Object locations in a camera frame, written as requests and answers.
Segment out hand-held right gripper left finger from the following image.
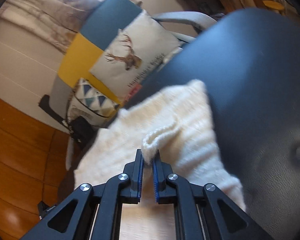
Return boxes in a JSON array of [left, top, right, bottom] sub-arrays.
[[22, 149, 143, 240]]

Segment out wooden wardrobe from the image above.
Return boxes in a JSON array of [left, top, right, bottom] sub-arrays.
[[0, 91, 75, 230]]

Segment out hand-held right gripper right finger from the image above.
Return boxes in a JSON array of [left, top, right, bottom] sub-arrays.
[[152, 150, 273, 240]]

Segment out black handbag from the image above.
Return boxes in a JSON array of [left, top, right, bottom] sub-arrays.
[[67, 117, 95, 150]]

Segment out wooden stool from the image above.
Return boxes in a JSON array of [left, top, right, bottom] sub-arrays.
[[262, 0, 285, 14]]

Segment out white knitted sweater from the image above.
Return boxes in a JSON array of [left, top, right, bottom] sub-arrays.
[[66, 79, 247, 240]]

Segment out dark upholstered chair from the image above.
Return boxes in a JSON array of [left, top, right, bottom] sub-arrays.
[[222, 115, 300, 235]]

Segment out triangle pattern pillow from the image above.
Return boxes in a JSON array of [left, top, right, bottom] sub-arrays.
[[65, 78, 120, 130]]

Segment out patterned curtain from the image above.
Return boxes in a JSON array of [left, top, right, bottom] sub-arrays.
[[0, 0, 143, 53]]

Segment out deer print pillow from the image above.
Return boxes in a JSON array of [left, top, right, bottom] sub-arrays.
[[89, 11, 183, 103]]

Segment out patchwork sofa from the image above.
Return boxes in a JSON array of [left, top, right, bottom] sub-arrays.
[[39, 0, 215, 140]]

